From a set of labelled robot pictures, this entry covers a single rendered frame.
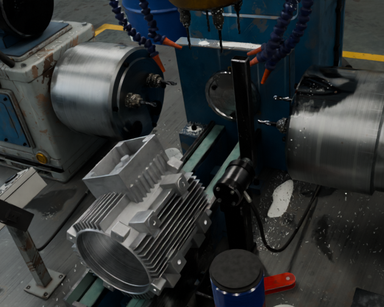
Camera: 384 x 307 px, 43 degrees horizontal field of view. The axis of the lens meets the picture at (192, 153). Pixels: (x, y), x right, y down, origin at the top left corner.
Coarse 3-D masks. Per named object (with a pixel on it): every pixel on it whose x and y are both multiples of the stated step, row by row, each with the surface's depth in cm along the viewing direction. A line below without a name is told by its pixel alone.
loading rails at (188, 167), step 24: (192, 144) 122; (216, 144) 126; (192, 168) 116; (216, 168) 127; (216, 216) 108; (216, 240) 110; (192, 264) 98; (72, 288) 90; (96, 288) 92; (168, 288) 91; (192, 288) 101
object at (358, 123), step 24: (312, 72) 96; (336, 72) 94; (360, 72) 93; (312, 96) 92; (336, 96) 90; (360, 96) 89; (288, 120) 93; (312, 120) 91; (336, 120) 89; (360, 120) 87; (288, 144) 94; (312, 144) 92; (336, 144) 89; (360, 144) 87; (288, 168) 98; (312, 168) 94; (336, 168) 92; (360, 168) 89; (360, 192) 96
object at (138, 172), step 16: (128, 144) 94; (144, 144) 87; (160, 144) 90; (112, 160) 93; (128, 160) 89; (144, 160) 86; (160, 160) 89; (96, 176) 85; (112, 176) 82; (128, 176) 83; (144, 176) 85; (160, 176) 89; (96, 192) 88; (128, 192) 83; (144, 192) 85
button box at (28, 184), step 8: (32, 168) 98; (16, 176) 97; (24, 176) 96; (32, 176) 97; (8, 184) 96; (16, 184) 94; (24, 184) 96; (32, 184) 97; (40, 184) 98; (0, 192) 94; (8, 192) 93; (16, 192) 94; (24, 192) 95; (32, 192) 96; (8, 200) 93; (16, 200) 94; (24, 200) 95; (0, 224) 90
